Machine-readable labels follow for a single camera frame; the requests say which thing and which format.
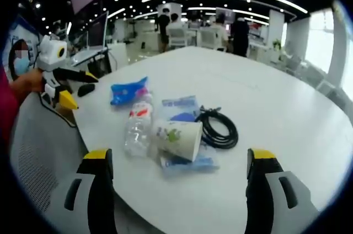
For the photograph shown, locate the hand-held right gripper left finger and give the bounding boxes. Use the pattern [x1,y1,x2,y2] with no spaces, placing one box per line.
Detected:
[43,148,116,234]

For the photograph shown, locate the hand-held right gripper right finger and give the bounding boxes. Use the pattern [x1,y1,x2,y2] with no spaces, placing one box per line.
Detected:
[244,147,322,234]

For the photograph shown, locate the black computer mouse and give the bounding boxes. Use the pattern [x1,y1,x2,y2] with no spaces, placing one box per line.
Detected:
[77,83,96,98]

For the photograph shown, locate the blue tissue packet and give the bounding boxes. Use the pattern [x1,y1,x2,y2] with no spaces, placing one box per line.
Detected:
[110,76,150,107]

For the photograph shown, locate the clear plastic water bottle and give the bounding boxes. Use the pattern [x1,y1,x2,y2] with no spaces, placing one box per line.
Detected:
[123,100,154,158]

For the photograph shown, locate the black cable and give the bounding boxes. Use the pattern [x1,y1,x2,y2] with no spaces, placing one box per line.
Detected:
[38,93,78,129]
[194,105,239,150]

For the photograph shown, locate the paper cup with green print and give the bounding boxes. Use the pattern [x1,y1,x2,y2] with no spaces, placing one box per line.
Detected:
[153,119,204,162]

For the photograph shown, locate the clear bag with blue item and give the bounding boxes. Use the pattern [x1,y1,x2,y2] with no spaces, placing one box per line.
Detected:
[158,95,221,178]

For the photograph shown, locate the person's left hand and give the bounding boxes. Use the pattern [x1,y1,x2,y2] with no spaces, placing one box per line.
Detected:
[9,68,46,98]

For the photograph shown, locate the computer monitor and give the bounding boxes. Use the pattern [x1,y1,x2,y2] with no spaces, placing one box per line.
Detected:
[87,10,110,50]

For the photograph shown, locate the grey mesh office chair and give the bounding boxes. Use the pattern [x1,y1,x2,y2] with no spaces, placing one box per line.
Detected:
[9,92,89,215]

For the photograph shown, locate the person's red sleeve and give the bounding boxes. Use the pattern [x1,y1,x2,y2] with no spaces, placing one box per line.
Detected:
[0,65,20,146]

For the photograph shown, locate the white table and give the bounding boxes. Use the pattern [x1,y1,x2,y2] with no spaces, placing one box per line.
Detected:
[72,46,350,234]

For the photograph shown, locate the white chair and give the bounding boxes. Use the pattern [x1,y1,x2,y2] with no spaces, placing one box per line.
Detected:
[167,27,191,49]

